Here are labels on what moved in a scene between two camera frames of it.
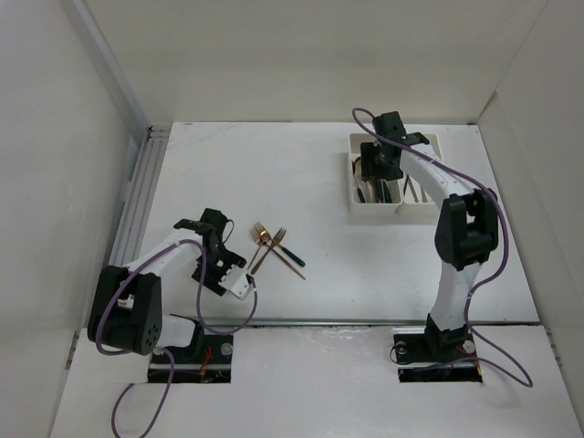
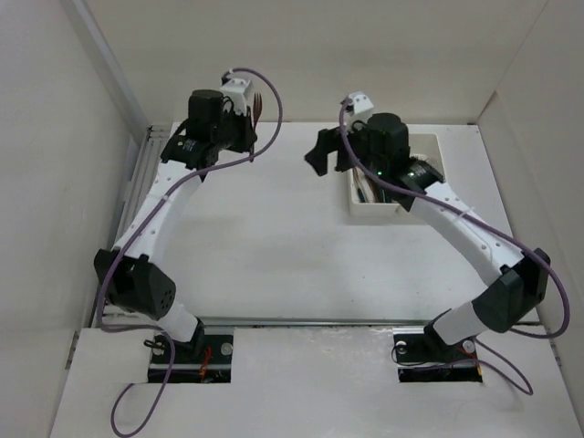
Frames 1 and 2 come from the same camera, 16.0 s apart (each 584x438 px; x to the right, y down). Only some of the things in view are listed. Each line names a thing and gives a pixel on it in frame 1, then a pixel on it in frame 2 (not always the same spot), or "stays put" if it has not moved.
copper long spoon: x=374 y=188 stays put
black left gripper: x=213 y=280 → x=249 y=136
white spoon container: x=358 y=206 stays put
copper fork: x=261 y=235 → x=256 y=108
